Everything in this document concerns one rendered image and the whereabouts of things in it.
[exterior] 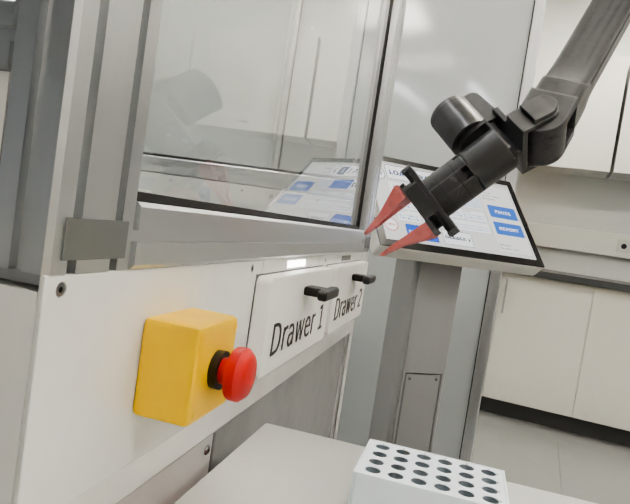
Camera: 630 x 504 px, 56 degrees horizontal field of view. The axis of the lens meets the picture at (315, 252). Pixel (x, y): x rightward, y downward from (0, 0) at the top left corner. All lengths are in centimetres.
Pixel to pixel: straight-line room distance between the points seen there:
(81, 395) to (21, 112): 17
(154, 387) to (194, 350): 4
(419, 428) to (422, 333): 27
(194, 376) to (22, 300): 13
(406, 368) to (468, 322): 78
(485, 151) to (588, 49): 20
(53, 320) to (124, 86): 14
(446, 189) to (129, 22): 46
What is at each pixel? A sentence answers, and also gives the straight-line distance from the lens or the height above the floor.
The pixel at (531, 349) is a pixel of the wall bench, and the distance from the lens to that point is 372.
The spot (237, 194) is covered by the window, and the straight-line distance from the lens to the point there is 59.
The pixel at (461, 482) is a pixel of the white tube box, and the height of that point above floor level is 80.
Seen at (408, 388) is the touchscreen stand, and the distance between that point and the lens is 169.
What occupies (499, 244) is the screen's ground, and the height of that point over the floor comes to 101.
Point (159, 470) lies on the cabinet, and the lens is 54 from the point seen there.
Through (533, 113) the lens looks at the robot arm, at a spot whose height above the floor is 116.
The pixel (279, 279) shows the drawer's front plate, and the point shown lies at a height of 93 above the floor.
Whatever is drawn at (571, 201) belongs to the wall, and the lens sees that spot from 437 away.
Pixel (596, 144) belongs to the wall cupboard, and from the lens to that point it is 406.
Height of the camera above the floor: 100
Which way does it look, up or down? 3 degrees down
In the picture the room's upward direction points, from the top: 8 degrees clockwise
